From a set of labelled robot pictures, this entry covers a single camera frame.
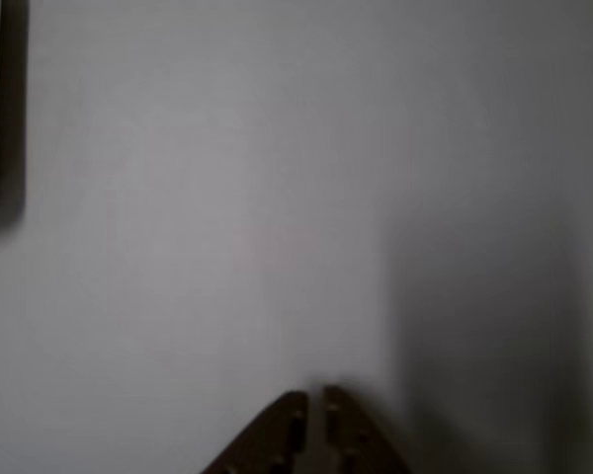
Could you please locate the grey table mat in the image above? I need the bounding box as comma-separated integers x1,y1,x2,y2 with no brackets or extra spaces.
0,0,593,474

